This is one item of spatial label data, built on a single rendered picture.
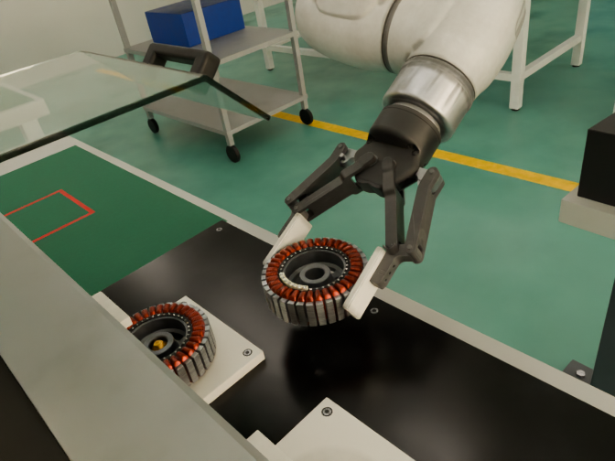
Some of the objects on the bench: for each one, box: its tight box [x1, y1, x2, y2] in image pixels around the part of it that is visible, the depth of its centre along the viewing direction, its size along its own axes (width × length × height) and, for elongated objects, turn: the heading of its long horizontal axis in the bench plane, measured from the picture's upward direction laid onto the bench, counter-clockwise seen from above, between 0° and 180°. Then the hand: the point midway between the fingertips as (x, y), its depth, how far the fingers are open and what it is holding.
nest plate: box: [173, 296, 264, 404], centre depth 55 cm, size 15×15×1 cm
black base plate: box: [100, 220, 615, 461], centre depth 48 cm, size 47×64×2 cm
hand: (317, 274), depth 54 cm, fingers closed on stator, 11 cm apart
